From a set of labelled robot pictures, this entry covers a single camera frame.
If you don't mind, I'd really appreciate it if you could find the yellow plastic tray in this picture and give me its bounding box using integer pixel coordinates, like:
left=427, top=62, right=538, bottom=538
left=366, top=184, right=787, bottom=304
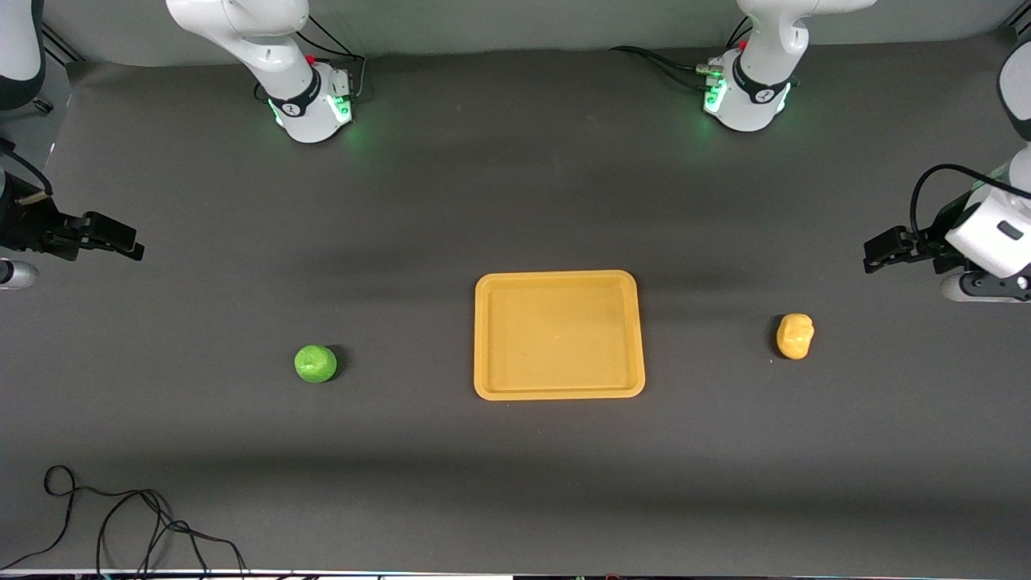
left=474, top=270, right=647, bottom=401

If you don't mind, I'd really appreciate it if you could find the yellow potato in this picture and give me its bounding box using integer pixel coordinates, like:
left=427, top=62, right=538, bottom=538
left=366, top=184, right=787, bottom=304
left=776, top=313, right=815, bottom=361

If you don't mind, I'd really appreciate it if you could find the dark grey table mat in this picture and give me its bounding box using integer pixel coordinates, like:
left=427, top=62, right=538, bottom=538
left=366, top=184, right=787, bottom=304
left=0, top=32, right=1031, bottom=574

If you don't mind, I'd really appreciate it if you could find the thin black loose cable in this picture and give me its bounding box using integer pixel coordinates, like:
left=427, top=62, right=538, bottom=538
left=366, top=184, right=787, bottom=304
left=0, top=465, right=247, bottom=574

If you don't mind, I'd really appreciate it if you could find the green apple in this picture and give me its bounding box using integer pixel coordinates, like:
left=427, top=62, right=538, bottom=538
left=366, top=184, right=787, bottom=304
left=294, top=345, right=338, bottom=384

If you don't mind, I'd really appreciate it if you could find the black arm base cable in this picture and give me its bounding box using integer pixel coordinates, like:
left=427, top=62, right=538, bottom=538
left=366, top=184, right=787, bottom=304
left=294, top=12, right=368, bottom=102
left=608, top=16, right=754, bottom=91

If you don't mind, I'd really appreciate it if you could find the black left arm base cable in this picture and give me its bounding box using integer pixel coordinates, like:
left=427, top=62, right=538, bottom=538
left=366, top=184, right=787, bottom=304
left=608, top=16, right=754, bottom=91

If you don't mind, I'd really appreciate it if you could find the black right arm base cable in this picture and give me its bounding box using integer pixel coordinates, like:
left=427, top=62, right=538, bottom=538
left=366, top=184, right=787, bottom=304
left=294, top=12, right=368, bottom=102

